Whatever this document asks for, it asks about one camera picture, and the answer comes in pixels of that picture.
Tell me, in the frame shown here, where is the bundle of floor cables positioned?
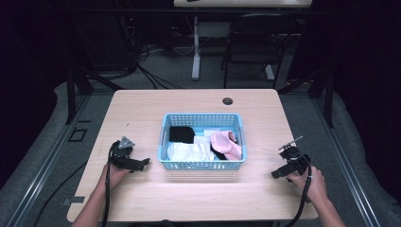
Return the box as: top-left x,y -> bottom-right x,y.
119,18 -> 197,91

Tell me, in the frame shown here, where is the person's right hand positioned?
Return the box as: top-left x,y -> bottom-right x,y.
287,166 -> 329,203

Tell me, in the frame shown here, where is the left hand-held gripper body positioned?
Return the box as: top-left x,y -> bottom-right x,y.
108,135 -> 137,168

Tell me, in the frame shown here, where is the black sock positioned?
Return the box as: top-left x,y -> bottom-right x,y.
168,126 -> 197,145

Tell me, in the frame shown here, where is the grey floor tape strip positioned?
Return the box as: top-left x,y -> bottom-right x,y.
61,195 -> 86,207

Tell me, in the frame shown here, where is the light blue plastic basket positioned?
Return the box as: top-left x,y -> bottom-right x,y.
157,113 -> 248,171

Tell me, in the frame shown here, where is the white sock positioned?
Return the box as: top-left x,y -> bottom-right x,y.
166,141 -> 216,163

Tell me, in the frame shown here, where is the white-legged desk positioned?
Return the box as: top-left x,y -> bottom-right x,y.
172,0 -> 314,81

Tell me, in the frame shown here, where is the black floor cable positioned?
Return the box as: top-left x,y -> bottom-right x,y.
32,160 -> 89,227

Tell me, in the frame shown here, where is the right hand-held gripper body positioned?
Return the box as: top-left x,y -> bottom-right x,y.
278,135 -> 312,177

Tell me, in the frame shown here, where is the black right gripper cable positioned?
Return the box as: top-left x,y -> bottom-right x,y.
283,154 -> 314,227

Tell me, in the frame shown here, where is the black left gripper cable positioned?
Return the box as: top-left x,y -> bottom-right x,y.
100,141 -> 118,227

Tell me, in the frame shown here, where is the dark sock under pink sock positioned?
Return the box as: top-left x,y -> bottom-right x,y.
210,147 -> 229,162

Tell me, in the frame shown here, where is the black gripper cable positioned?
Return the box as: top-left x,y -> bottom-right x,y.
283,154 -> 314,227
100,141 -> 118,227

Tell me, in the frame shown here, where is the person's left hand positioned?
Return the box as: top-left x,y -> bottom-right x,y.
101,163 -> 132,192

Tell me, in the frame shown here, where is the black metal stand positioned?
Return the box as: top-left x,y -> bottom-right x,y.
277,66 -> 336,129
63,64 -> 125,126

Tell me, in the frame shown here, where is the black folding chair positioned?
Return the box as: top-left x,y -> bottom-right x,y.
220,12 -> 299,90

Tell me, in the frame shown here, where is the small white cloth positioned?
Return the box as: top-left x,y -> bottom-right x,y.
193,128 -> 222,147

